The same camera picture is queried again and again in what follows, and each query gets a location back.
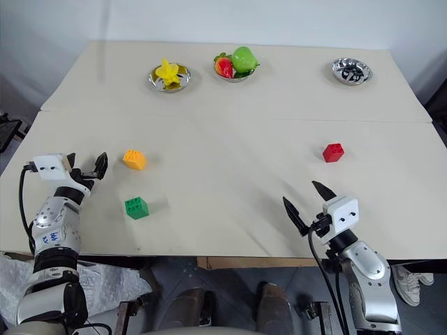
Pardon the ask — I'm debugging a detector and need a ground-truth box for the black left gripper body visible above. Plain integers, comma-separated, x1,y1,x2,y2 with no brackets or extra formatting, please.
68,167,96,192

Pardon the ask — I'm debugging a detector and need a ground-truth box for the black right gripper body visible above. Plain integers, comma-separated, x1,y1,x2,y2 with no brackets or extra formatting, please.
307,212,332,241

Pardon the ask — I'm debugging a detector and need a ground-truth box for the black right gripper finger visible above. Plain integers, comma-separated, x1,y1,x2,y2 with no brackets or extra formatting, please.
311,180,337,202
282,195,311,237

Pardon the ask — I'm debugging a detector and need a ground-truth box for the orange toy brick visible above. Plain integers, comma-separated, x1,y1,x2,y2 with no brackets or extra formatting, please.
122,149,147,172

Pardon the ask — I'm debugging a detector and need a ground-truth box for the red toy brick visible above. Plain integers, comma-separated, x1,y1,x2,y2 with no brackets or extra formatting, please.
321,142,346,164

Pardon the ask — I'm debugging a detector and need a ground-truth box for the green toy brick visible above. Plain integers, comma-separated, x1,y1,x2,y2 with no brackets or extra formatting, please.
124,196,150,221

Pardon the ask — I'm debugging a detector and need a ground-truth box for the black stand beside table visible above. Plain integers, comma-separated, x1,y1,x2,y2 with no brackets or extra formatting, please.
0,112,31,155

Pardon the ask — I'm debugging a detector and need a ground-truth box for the steel bowl with yellow fruit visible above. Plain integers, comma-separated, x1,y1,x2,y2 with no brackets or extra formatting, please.
145,64,192,94

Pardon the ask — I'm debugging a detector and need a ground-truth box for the white plastic wrap sheet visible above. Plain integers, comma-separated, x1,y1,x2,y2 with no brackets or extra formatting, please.
0,251,152,324

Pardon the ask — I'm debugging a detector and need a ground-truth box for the yellow toy star fruit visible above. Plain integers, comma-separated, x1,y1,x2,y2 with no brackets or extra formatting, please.
155,58,186,89

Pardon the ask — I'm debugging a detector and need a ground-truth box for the empty steel bowl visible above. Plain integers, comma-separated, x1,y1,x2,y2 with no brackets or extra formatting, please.
330,57,374,86

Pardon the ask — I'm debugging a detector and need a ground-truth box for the dark object beside table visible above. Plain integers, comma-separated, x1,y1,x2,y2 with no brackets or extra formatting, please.
423,51,447,141

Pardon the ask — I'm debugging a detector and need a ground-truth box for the steel bowl with mixed fruit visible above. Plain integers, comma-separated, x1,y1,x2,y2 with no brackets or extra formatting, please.
213,61,260,84

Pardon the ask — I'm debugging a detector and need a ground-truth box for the green pear toy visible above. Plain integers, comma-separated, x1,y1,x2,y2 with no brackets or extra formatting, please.
231,45,260,75

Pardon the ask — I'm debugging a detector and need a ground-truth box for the red toy strawberry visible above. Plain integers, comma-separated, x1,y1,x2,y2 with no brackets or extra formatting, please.
214,52,235,79

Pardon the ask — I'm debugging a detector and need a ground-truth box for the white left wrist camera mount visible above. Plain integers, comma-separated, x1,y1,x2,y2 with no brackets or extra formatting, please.
32,152,73,181

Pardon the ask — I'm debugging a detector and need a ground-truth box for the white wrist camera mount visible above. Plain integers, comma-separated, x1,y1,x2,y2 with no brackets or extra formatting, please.
322,195,361,244
32,152,73,181

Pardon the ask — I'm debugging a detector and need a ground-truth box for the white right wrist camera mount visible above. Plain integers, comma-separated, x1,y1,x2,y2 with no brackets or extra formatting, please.
322,195,361,244

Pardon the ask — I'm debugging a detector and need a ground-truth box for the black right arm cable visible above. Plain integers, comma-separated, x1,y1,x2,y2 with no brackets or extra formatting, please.
307,226,351,335

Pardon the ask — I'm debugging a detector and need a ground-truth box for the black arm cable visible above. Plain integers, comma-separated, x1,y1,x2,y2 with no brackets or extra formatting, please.
18,161,38,254
307,226,351,335

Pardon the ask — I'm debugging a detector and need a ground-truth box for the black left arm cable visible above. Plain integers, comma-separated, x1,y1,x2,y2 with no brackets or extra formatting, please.
18,161,38,254

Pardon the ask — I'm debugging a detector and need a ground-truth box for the dark metal bracket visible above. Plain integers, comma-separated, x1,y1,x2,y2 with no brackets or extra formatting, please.
116,301,133,335
304,301,333,335

